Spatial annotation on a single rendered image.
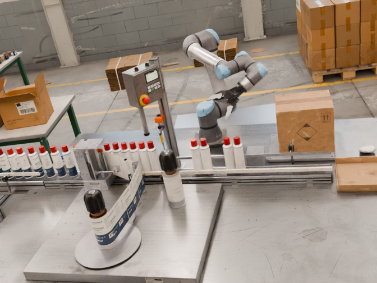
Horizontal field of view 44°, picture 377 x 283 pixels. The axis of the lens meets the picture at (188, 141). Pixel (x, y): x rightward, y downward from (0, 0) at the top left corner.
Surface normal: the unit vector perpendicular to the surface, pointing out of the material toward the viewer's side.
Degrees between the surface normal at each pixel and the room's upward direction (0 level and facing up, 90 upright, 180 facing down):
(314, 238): 0
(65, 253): 0
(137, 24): 90
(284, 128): 90
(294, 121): 90
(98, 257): 0
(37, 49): 90
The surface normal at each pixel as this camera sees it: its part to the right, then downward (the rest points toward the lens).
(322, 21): -0.04, 0.48
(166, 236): -0.17, -0.87
